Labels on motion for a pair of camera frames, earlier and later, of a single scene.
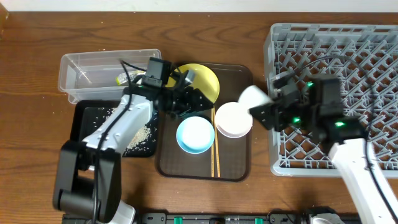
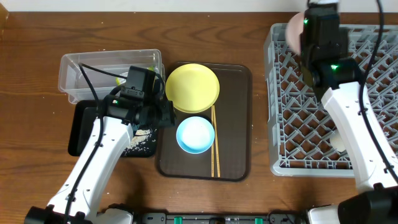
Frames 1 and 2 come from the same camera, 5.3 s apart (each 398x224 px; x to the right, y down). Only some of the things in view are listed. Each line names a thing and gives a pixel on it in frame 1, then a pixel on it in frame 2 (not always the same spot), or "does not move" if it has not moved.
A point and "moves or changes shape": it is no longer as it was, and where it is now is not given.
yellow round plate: [204, 79] does not move
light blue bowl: [195, 134] does not move
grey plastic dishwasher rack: [290, 47] does not move
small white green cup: [252, 96] moves or changes shape
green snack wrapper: [124, 78] does not move
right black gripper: [277, 116] to [308, 79]
